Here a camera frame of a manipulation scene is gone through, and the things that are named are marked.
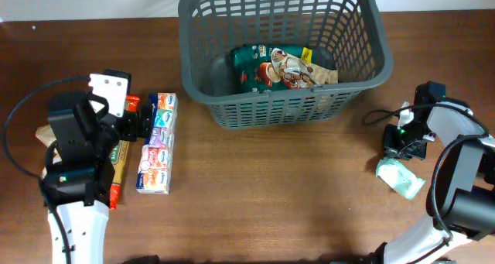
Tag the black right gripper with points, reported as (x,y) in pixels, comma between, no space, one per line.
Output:
(391,150)

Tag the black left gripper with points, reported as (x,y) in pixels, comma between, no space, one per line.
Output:
(132,130)

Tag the mint green wipes packet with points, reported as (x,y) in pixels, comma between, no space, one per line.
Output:
(399,178)

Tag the spaghetti pasta packet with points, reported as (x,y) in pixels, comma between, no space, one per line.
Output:
(119,156)

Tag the colourful tissue multipack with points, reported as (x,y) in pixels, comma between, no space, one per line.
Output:
(155,167)

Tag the tan packet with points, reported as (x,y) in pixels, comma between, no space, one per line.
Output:
(45,135)

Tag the green Nescafe coffee bag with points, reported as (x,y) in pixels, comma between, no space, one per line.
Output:
(250,63)

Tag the white brown snack packet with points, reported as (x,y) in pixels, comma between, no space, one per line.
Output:
(294,67)

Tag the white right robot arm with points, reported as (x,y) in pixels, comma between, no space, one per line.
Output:
(457,211)

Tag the dark grey plastic basket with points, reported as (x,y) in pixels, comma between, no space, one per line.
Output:
(347,35)

